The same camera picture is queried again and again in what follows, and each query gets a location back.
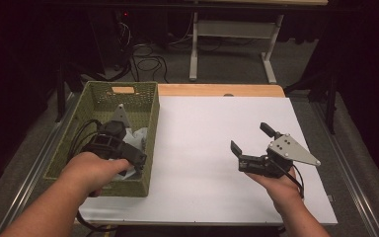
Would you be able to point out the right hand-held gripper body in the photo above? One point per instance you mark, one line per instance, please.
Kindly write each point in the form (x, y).
(284, 149)

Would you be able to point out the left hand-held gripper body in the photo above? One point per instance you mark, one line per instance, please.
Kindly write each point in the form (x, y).
(107, 143)

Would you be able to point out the white cloth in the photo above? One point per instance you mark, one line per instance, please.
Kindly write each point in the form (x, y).
(136, 136)

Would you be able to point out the green woven basket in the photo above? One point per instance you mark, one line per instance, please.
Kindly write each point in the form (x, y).
(95, 105)

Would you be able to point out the person's left hand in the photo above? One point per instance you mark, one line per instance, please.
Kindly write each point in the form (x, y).
(90, 171)

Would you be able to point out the person's right hand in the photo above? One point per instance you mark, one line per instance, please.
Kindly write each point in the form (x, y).
(283, 189)

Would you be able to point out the white table mat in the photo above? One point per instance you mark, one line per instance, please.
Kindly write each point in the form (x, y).
(204, 148)

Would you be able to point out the black stand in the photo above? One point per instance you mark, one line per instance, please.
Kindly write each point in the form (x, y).
(329, 98)

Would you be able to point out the black computer case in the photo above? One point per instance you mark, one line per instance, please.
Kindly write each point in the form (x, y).
(121, 29)

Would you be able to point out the metal floor rail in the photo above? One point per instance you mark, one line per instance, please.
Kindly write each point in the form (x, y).
(33, 171)
(348, 171)

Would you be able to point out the white metal desk frame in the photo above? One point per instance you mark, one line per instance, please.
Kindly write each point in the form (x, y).
(233, 29)

